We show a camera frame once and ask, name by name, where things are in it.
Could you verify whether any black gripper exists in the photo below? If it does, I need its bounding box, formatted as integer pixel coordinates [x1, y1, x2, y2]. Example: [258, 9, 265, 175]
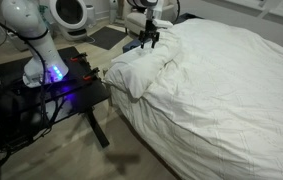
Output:
[138, 20, 161, 50]

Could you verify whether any white stitched duvet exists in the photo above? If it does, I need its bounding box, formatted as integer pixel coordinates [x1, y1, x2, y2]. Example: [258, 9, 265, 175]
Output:
[103, 18, 283, 180]

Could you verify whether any blue hard-shell suitcase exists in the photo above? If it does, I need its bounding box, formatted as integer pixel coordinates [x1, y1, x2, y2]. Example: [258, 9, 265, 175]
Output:
[122, 36, 145, 54]

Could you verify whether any beige armchair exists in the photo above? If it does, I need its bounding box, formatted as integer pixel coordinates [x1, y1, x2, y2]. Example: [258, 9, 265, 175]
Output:
[123, 0, 179, 36]

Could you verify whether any black floor mat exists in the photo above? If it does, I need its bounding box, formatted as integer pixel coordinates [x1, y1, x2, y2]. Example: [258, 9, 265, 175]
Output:
[89, 26, 129, 51]

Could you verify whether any dark grey ottoman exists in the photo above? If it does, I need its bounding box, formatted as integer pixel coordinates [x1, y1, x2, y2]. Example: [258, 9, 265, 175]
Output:
[175, 12, 204, 25]

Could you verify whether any white slim floor appliance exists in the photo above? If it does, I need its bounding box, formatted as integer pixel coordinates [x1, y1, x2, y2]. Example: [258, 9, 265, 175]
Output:
[108, 0, 119, 24]

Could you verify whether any white trash bin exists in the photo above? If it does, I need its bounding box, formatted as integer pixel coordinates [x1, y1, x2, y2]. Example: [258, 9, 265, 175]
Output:
[85, 4, 98, 28]

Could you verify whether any round white litter box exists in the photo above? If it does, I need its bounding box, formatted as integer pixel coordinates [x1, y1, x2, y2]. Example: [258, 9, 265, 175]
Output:
[49, 0, 89, 42]

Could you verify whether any black robot table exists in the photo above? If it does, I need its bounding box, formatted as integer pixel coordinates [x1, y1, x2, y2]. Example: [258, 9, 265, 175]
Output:
[0, 45, 111, 168]

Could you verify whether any white low cabinet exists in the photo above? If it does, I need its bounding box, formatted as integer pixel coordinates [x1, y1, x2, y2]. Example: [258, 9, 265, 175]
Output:
[5, 29, 30, 53]

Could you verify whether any orange-handled black clamp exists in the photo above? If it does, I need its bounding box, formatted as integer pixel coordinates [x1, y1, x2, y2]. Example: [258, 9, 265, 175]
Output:
[82, 67, 101, 81]
[70, 52, 89, 63]

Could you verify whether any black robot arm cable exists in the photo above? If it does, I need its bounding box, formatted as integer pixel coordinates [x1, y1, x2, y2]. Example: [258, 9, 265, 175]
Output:
[0, 0, 60, 131]

